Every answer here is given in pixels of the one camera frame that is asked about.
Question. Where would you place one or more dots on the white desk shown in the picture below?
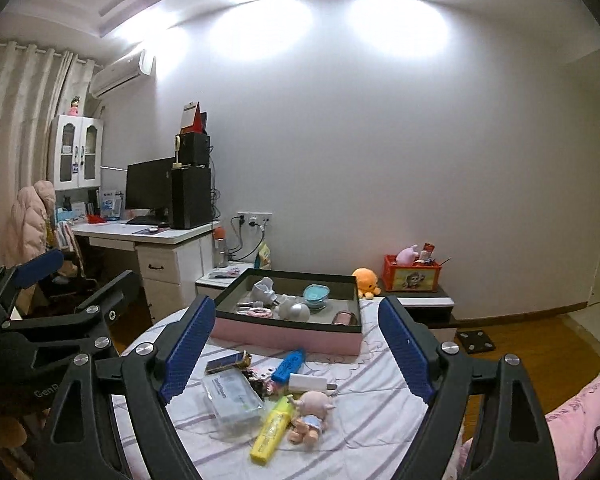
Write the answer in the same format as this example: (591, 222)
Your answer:
(170, 260)

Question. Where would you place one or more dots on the small pink doll figure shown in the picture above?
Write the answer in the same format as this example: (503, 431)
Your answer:
(74, 107)

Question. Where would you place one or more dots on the red cloth item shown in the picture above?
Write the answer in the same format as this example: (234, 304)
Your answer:
(96, 218)

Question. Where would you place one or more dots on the black keyboard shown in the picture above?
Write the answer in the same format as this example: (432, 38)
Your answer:
(142, 220)

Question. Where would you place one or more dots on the pink box tray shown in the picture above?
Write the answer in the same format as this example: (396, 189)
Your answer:
(285, 337)

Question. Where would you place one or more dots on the rose gold cup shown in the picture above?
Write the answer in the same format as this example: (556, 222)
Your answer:
(345, 317)

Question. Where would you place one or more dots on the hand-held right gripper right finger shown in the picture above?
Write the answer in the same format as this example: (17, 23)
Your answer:
(405, 350)

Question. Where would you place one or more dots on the white desk calendar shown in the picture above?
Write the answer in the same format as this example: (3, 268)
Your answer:
(190, 116)

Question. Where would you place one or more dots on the orange octopus plush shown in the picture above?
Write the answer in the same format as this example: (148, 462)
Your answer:
(366, 281)

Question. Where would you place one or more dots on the white air conditioner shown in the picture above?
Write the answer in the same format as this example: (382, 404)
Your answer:
(122, 74)

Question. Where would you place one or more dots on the small patterned pouch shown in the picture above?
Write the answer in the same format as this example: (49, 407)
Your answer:
(225, 273)

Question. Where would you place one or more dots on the white glass-door cabinet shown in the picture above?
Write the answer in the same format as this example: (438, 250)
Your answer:
(77, 125)

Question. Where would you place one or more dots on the white nightstand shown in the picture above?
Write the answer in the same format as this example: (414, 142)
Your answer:
(212, 287)

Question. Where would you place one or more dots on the black computer monitor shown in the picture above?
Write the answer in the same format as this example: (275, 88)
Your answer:
(147, 185)

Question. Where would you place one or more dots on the low dark bench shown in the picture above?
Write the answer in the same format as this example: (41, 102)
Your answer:
(430, 310)

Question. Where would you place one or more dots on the black bathroom scale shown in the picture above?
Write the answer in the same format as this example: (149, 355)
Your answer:
(475, 342)

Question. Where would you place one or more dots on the clear plastic box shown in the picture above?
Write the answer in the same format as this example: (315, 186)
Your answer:
(232, 402)

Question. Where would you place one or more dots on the red storage crate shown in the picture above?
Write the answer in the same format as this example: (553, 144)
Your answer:
(412, 277)

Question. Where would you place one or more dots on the silver egg-shaped device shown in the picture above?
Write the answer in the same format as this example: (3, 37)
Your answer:
(294, 309)

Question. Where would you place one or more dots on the purple mouse pad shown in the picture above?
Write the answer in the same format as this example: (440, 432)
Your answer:
(141, 231)

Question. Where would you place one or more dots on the pink plush toy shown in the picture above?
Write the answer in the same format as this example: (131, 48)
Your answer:
(407, 255)

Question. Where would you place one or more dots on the pink puffer jacket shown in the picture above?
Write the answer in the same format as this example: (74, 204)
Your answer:
(30, 220)

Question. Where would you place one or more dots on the white phone charger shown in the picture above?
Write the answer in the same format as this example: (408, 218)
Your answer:
(307, 382)

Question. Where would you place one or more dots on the teal round container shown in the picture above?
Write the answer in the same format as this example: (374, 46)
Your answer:
(316, 296)

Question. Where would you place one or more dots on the beige curtain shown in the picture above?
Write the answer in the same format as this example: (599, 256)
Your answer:
(15, 135)

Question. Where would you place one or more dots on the small yellow desk fan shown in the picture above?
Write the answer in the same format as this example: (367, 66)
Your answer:
(178, 152)

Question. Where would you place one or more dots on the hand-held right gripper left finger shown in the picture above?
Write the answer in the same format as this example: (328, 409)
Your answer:
(187, 350)

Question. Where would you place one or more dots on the red packet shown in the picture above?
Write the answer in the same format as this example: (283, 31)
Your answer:
(427, 250)

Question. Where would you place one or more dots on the baby doll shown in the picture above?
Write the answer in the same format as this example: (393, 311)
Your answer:
(312, 412)

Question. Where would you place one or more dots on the row of books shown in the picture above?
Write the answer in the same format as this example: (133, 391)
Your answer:
(77, 210)

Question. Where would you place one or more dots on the blue and white box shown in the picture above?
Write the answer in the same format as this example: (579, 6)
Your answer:
(111, 205)

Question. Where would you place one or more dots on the yellow snack bag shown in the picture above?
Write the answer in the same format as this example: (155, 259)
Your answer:
(264, 256)

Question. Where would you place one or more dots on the black speaker box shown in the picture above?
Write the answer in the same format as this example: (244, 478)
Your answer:
(195, 149)

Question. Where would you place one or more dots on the white wall power outlet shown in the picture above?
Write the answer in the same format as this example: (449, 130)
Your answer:
(255, 219)

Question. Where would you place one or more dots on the black computer tower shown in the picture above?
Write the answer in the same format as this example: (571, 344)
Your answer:
(192, 197)

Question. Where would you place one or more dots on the yellow highlighter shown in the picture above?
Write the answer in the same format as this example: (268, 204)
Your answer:
(272, 430)

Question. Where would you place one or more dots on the steel bottle with red cap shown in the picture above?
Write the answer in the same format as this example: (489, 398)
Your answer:
(221, 250)

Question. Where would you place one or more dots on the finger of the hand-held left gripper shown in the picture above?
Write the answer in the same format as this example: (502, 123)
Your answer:
(40, 266)
(120, 290)

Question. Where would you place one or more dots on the dark blue gold box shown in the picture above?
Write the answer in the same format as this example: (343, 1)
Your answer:
(227, 362)

